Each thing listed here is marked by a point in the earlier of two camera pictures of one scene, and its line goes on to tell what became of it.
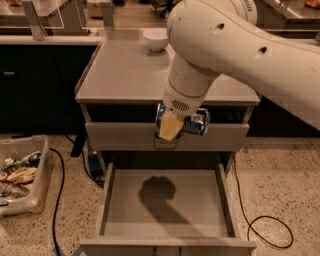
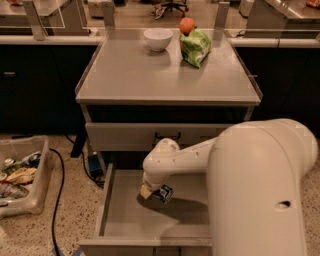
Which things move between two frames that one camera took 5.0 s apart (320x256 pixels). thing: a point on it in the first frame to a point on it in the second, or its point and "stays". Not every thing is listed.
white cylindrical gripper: (180, 101) to (149, 184)
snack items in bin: (18, 174) stays
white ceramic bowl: (156, 39) stays
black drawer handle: (158, 137) stays
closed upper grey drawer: (142, 136) stays
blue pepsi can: (196, 122) to (164, 193)
